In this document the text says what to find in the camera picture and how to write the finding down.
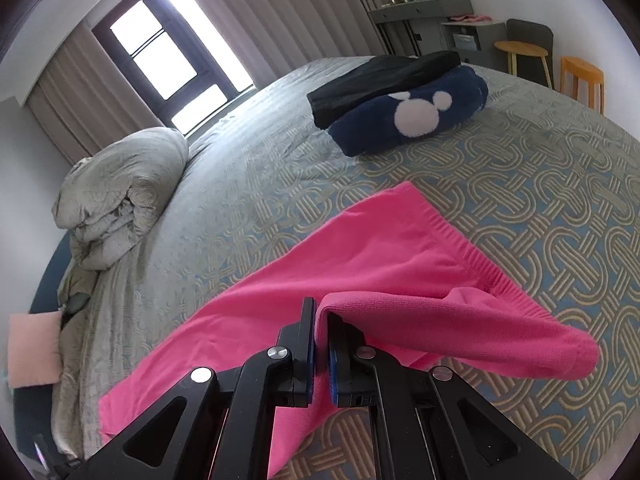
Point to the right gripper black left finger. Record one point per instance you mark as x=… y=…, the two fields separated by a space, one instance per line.
x=215 y=425

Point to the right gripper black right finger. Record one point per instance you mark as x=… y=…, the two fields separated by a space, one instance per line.
x=428 y=424

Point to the pink pants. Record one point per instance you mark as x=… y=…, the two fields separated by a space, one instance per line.
x=393 y=267

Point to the pink pillow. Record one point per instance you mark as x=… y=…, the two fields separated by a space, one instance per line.
x=34 y=357

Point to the folded grey duvet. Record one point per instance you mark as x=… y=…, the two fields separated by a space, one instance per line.
x=111 y=200

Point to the patterned blue beige bedspread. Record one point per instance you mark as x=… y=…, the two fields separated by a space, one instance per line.
x=544 y=186

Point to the folded black garment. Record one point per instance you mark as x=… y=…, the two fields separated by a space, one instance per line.
x=379 y=76

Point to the dark grey chair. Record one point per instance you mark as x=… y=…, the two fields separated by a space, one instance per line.
x=539 y=35

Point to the orange wooden stool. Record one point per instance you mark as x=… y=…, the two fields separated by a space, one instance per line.
x=583 y=72

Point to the yellow round stool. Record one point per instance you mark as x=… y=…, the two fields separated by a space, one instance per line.
x=514 y=49

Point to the dark framed window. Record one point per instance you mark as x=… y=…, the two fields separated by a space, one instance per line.
x=175 y=58

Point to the grey dressing table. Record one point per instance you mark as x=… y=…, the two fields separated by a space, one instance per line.
x=425 y=26

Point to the beige pleated curtain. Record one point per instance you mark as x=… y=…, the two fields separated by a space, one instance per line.
x=83 y=102

